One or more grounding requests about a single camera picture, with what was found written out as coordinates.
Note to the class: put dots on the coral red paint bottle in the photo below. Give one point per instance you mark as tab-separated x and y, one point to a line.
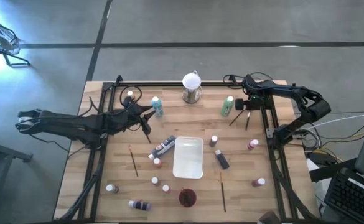
166	188

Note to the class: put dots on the light pink paint bottle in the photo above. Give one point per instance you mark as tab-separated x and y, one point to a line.
252	144

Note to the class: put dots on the teal paint bottle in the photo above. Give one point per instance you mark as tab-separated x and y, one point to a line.
157	107

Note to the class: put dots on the bright orange paint bottle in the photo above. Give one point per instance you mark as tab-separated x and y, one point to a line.
157	162

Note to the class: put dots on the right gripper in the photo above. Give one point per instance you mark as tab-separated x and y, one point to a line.
255	102

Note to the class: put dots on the black metal stand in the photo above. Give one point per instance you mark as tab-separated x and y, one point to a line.
1	149

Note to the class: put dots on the black keyboard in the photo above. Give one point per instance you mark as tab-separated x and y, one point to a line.
352	196

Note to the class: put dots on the burnt orange paint bottle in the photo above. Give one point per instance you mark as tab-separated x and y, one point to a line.
155	181

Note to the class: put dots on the person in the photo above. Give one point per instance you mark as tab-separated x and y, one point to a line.
269	217

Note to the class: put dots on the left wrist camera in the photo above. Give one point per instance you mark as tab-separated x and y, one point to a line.
128	101

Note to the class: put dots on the magenta paint bottle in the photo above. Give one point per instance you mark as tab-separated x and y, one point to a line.
258	182

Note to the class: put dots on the green paint bottle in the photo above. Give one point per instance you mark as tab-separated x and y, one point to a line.
227	107

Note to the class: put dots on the purple paint bottle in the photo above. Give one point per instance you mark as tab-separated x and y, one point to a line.
141	205

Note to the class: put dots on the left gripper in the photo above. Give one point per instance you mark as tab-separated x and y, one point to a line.
133	115

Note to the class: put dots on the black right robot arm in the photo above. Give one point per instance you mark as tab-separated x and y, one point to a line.
293	91

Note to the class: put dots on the large black paint bottle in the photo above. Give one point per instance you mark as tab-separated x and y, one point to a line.
164	146

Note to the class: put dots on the tan paint bottle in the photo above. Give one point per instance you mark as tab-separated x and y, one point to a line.
131	93

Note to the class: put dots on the blue paint bottle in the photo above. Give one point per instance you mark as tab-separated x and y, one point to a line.
222	160

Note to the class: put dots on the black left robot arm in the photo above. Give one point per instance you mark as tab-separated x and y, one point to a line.
69	126

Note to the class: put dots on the white plastic bin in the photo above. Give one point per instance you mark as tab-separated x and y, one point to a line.
188	158

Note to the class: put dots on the pink plastic cup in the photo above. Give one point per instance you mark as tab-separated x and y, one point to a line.
191	201

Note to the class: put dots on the dark brown paint bottle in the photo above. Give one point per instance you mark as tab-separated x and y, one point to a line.
213	141

